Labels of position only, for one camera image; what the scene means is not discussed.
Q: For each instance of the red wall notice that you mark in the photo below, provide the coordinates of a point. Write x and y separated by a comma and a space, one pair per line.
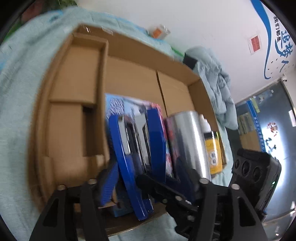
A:
254, 44

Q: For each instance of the blue stapler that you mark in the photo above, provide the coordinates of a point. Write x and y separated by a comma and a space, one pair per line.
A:
140, 148

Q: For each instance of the yellow jar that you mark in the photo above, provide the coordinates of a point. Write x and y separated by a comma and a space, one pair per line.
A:
213, 152

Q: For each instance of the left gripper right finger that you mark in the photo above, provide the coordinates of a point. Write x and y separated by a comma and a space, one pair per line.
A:
197, 220

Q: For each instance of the green quilted bedspread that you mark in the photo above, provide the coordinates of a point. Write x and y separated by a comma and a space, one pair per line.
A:
25, 56

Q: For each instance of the small cardboard inner box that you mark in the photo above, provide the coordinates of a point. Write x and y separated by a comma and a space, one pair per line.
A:
76, 122

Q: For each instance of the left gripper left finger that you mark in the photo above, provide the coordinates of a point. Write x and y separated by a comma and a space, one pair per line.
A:
94, 195

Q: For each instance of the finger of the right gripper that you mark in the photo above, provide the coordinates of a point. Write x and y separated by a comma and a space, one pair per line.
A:
164, 194

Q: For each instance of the cardboard box tray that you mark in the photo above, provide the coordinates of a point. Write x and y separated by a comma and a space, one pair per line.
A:
133, 69

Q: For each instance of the potted green plant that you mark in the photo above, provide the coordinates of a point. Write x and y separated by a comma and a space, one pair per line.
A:
38, 7

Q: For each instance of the silver cylinder bottle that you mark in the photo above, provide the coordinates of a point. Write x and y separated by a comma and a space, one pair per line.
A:
187, 142

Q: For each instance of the folded grey-green duvet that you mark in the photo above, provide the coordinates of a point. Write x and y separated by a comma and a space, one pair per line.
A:
216, 81

